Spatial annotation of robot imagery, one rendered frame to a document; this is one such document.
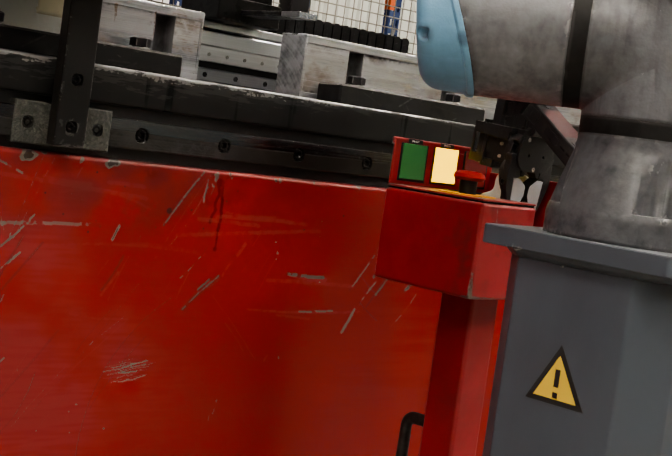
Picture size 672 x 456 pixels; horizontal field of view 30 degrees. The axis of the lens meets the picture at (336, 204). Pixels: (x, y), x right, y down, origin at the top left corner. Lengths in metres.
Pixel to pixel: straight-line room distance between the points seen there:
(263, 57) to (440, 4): 1.08
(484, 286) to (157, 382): 0.43
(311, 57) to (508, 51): 0.83
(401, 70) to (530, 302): 0.96
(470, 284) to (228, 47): 0.72
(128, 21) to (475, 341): 0.60
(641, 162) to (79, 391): 0.80
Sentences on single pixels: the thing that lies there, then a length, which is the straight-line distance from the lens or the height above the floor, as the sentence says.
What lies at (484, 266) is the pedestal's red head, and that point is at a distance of 1.50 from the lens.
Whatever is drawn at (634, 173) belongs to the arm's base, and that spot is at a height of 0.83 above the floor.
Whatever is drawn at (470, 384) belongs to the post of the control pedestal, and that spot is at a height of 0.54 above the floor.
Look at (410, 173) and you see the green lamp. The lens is 1.61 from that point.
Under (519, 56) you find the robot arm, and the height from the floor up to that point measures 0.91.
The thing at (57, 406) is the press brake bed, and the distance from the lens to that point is 1.54.
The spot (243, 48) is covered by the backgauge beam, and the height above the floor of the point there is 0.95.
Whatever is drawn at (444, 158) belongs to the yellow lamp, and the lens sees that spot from 1.65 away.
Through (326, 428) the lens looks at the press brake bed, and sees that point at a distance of 1.79.
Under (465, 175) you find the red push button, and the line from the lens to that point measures 1.55.
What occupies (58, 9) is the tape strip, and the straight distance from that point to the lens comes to 1.60.
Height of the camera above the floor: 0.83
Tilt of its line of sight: 3 degrees down
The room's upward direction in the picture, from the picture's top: 8 degrees clockwise
